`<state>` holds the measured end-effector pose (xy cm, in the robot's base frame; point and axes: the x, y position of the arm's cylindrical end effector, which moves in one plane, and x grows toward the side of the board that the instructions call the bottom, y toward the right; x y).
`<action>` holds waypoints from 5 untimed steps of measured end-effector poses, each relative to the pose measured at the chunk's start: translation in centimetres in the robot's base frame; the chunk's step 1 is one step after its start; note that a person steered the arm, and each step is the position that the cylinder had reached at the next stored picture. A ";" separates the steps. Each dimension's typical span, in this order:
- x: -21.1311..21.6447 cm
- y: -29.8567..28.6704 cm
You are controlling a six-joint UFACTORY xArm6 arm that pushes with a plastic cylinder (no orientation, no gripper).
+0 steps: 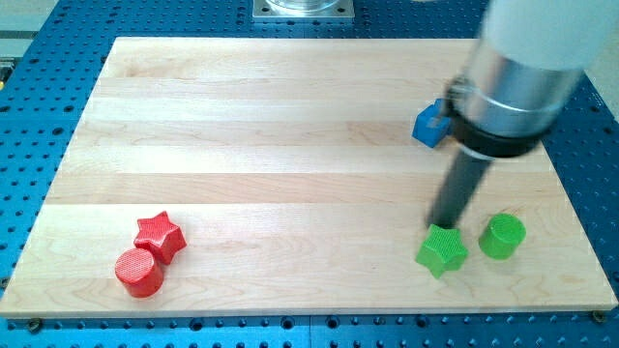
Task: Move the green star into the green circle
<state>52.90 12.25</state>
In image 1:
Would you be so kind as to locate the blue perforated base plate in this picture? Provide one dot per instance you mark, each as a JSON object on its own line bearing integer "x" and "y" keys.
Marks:
{"x": 50, "y": 86}

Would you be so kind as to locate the red star block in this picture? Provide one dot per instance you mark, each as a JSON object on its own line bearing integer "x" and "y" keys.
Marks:
{"x": 159, "y": 235}

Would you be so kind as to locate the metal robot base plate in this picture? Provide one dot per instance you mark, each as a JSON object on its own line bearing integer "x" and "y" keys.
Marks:
{"x": 310, "y": 9}

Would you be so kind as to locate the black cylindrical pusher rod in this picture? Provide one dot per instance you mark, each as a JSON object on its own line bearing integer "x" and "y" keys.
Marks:
{"x": 466, "y": 172}

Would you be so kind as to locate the red cylinder block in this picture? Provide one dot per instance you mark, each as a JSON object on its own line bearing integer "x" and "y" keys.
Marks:
{"x": 139, "y": 272}

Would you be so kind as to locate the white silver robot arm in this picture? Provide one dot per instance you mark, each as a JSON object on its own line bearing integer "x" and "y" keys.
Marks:
{"x": 529, "y": 57}

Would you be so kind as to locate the wooden board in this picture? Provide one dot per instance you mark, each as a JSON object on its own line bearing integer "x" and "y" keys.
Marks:
{"x": 290, "y": 168}

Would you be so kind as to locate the green star block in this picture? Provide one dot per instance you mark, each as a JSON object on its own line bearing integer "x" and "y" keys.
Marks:
{"x": 442, "y": 251}

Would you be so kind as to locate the green cylinder block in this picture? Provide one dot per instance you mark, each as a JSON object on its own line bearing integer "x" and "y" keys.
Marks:
{"x": 502, "y": 236}

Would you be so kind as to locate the blue cube block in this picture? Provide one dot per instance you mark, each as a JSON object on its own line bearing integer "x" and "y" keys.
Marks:
{"x": 432, "y": 124}

